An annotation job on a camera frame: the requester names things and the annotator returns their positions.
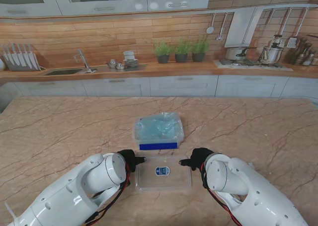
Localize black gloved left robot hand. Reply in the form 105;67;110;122
116;149;149;173

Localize clear plastic lid blue label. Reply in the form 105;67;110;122
134;154;193;193

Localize clear bubble film sheet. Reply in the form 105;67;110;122
135;112;184;140

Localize printed kitchen backdrop banner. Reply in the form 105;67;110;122
0;0;318;99

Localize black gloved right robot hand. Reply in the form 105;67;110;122
178;148;216;172

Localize clear plastic crate blue handles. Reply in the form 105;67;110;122
133;112;185;151

